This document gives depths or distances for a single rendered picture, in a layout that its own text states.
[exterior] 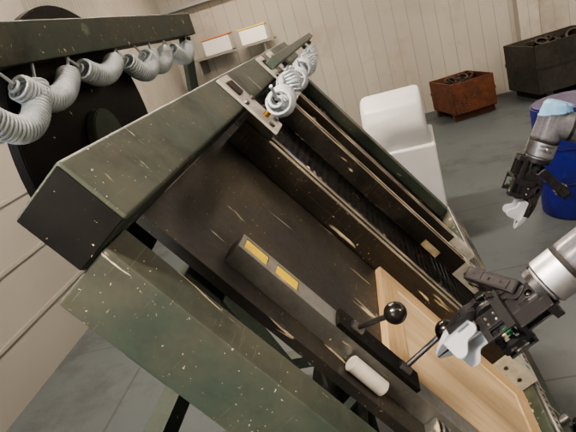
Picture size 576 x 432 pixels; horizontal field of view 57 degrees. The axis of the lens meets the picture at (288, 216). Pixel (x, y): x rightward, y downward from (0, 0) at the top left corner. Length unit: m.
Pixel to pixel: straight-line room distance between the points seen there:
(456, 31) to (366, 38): 1.44
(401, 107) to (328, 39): 5.14
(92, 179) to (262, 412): 0.36
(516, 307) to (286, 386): 0.40
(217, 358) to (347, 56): 8.76
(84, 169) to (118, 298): 0.16
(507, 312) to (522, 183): 0.72
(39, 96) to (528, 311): 1.14
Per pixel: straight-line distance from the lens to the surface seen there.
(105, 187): 0.65
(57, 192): 0.65
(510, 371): 1.66
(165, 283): 0.67
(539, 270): 0.89
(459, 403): 1.24
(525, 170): 1.57
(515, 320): 0.90
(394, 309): 0.88
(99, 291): 0.69
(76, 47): 1.69
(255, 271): 0.90
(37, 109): 1.38
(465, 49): 9.53
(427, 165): 4.29
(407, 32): 9.36
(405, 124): 4.28
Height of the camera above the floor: 2.01
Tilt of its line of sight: 19 degrees down
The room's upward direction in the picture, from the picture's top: 17 degrees counter-clockwise
